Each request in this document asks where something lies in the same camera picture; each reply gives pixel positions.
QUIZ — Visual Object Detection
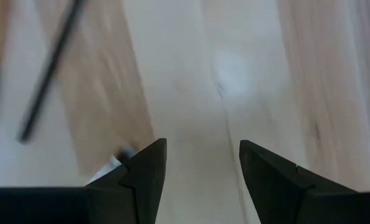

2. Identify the thin orange-bristle black paintbrush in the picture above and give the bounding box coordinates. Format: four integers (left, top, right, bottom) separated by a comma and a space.
16, 0, 88, 144

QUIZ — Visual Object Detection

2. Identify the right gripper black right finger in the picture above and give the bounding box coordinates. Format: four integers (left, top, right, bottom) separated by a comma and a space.
239, 139, 370, 224

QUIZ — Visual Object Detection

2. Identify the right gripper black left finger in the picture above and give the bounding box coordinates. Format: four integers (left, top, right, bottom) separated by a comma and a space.
0, 138, 168, 224

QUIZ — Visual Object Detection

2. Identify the silver-ferrule black paintbrush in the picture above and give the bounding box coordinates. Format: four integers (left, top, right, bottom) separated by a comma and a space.
85, 146, 138, 186

